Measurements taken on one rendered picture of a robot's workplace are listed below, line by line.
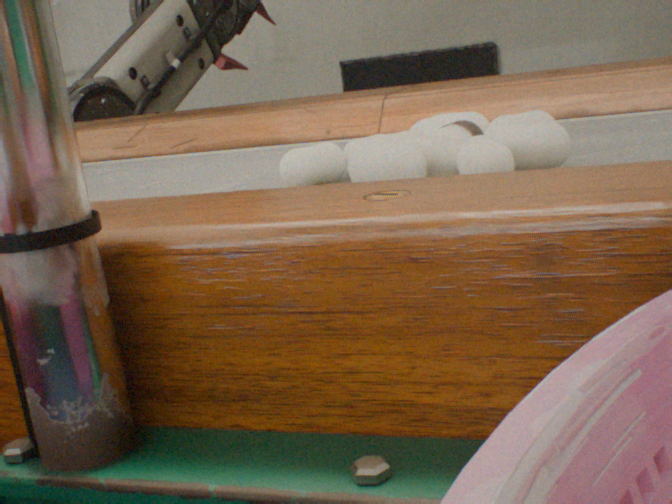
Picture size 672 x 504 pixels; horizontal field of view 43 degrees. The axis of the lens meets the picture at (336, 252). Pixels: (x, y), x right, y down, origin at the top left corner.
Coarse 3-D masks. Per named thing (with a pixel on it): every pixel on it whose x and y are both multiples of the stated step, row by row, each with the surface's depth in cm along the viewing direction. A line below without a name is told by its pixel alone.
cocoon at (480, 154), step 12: (468, 144) 34; (480, 144) 33; (492, 144) 32; (468, 156) 33; (480, 156) 32; (492, 156) 32; (504, 156) 32; (468, 168) 33; (480, 168) 32; (492, 168) 32; (504, 168) 32
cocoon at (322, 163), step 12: (324, 144) 40; (288, 156) 39; (300, 156) 39; (312, 156) 39; (324, 156) 39; (336, 156) 39; (288, 168) 39; (300, 168) 38; (312, 168) 39; (324, 168) 39; (336, 168) 39; (288, 180) 39; (300, 180) 39; (312, 180) 39; (324, 180) 40
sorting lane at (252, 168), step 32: (576, 128) 48; (608, 128) 46; (640, 128) 44; (128, 160) 62; (160, 160) 60; (192, 160) 57; (224, 160) 55; (256, 160) 53; (576, 160) 38; (608, 160) 37; (640, 160) 35; (96, 192) 48; (128, 192) 46; (160, 192) 45; (192, 192) 43
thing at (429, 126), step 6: (420, 120) 42; (426, 120) 42; (432, 120) 41; (438, 120) 41; (444, 120) 41; (450, 120) 41; (456, 120) 41; (468, 120) 41; (474, 120) 41; (414, 126) 42; (420, 126) 41; (426, 126) 41; (432, 126) 41; (438, 126) 41; (420, 132) 41; (426, 132) 41; (432, 132) 41
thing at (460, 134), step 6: (450, 126) 38; (456, 126) 38; (480, 126) 39; (438, 132) 38; (444, 132) 38; (450, 132) 37; (456, 132) 37; (462, 132) 38; (468, 132) 38; (456, 138) 37; (462, 138) 37; (468, 138) 38
